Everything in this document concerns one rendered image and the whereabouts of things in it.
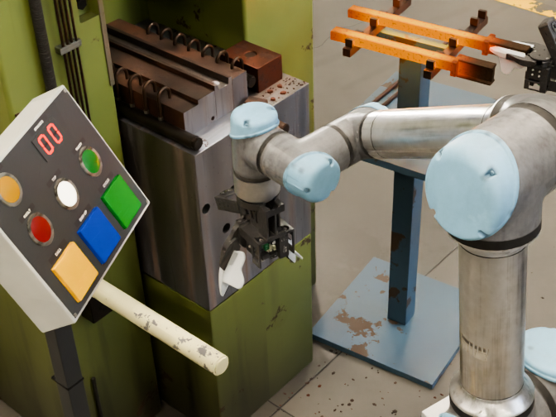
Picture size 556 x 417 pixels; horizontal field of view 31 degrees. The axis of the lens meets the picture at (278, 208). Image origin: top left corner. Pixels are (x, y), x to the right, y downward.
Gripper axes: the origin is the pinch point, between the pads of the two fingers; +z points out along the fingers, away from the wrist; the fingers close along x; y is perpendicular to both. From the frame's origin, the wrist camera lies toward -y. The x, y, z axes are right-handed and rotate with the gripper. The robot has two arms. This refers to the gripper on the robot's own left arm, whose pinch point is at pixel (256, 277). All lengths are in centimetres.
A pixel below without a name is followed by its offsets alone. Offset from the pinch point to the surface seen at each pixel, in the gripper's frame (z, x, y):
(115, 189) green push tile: -10.0, -13.2, -25.6
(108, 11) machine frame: -5, 22, -100
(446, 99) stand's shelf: 23, 92, -52
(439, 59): -4, 72, -33
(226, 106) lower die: 0, 26, -52
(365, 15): -4, 72, -61
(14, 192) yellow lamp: -22.3, -33.2, -18.6
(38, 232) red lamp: -15.8, -31.8, -14.9
